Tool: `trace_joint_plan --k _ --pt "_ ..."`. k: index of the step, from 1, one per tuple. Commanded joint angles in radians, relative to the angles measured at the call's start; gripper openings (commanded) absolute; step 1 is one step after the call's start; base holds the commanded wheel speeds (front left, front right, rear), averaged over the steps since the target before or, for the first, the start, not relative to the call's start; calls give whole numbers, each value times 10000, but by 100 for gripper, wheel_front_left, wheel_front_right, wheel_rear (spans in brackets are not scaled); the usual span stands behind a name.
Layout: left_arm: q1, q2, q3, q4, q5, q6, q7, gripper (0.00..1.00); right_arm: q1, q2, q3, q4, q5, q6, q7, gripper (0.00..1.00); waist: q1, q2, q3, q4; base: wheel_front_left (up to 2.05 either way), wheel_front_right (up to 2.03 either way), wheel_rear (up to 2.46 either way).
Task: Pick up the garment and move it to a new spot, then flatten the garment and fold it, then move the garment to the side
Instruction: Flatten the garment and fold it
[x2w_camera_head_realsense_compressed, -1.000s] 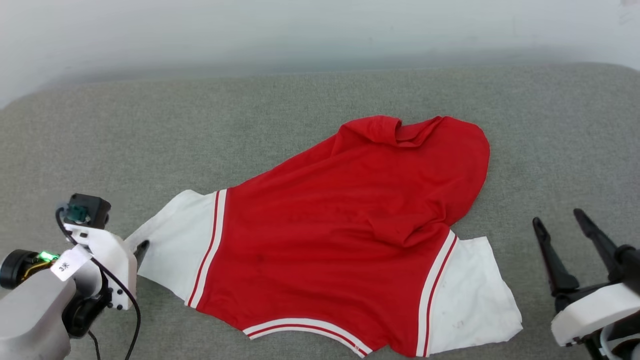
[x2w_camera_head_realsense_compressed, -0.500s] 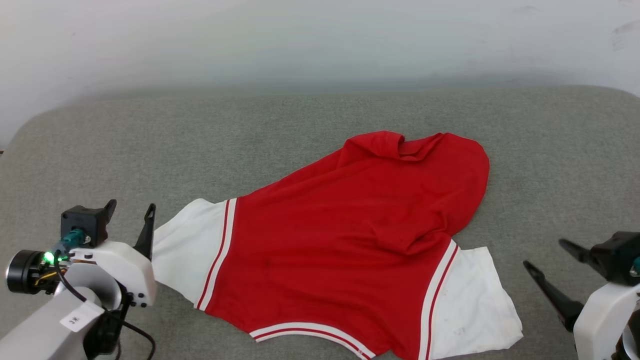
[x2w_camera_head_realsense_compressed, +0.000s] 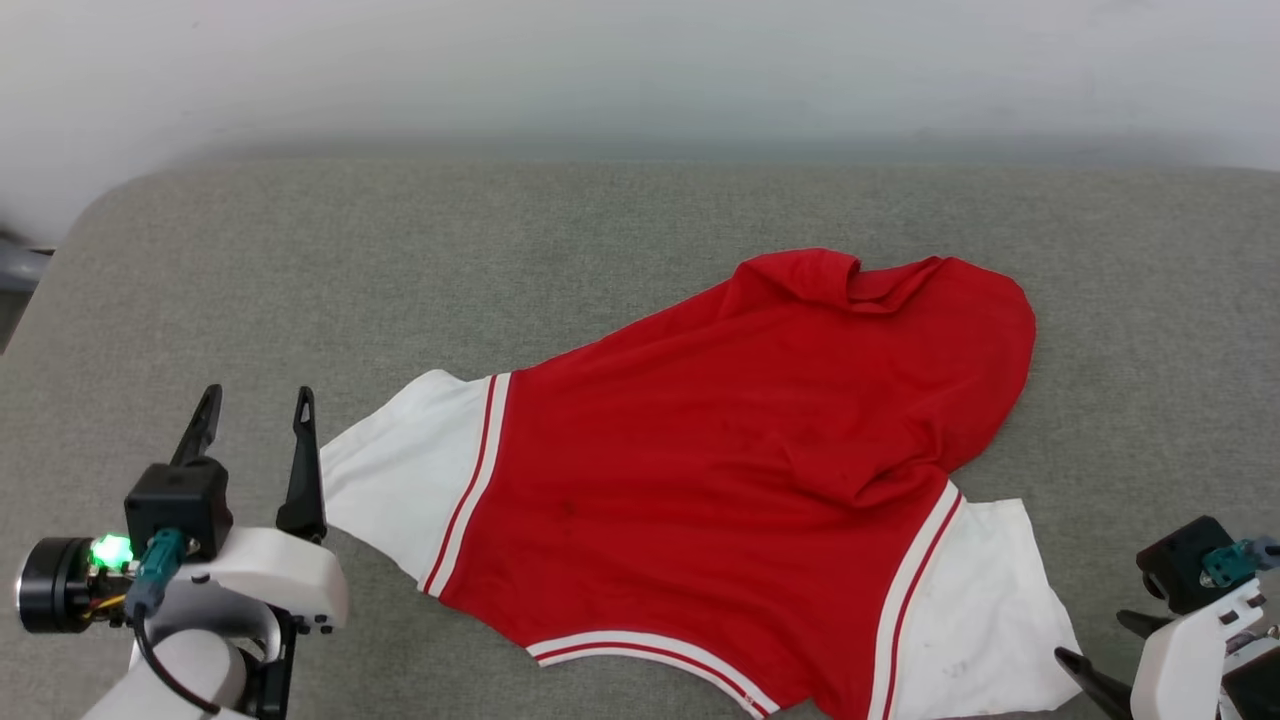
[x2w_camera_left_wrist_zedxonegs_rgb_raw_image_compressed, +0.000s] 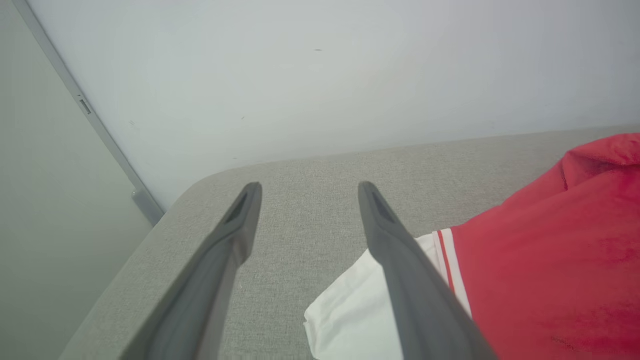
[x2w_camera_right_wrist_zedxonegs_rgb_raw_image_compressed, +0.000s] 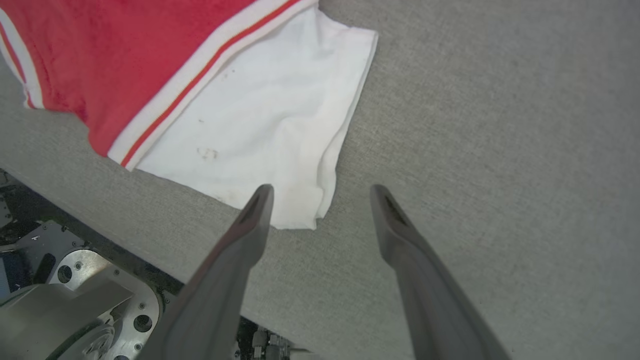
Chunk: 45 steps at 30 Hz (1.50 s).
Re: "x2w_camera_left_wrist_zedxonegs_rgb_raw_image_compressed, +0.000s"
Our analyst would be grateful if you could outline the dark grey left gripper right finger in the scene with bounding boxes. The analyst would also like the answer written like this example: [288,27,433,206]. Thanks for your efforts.
[357,181,499,360]

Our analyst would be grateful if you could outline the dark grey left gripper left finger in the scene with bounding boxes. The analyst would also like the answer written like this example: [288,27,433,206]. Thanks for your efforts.
[120,181,263,360]

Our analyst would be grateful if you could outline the red and white basketball jersey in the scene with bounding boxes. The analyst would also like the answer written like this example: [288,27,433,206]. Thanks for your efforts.
[303,132,640,360]

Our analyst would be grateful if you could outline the grey metal frame strip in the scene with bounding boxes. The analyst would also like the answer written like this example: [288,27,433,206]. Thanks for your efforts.
[11,0,166,227]

